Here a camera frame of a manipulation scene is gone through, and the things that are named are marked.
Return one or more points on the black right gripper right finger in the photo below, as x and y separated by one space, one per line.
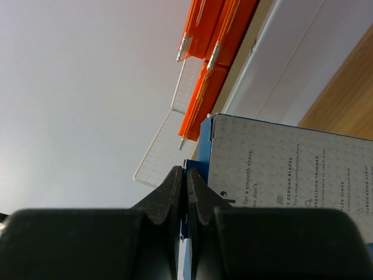
270 243

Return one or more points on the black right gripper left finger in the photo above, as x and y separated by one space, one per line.
136 243

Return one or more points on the Harry's box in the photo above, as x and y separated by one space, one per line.
258 164

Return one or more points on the orange Gillette box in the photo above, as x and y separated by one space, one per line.
204 96
202 18
231 25

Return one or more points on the white wire wooden shelf rack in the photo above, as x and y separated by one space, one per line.
291 50

